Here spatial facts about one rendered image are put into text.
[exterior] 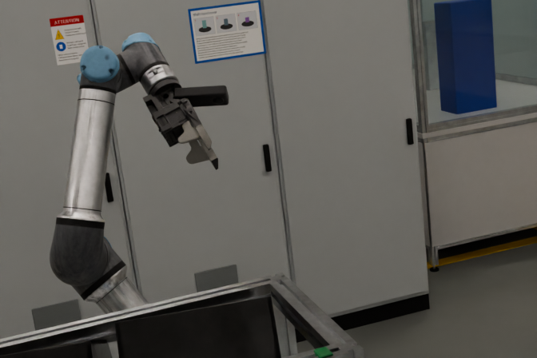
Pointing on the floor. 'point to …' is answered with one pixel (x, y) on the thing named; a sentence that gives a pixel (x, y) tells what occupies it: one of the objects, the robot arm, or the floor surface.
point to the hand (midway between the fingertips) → (214, 154)
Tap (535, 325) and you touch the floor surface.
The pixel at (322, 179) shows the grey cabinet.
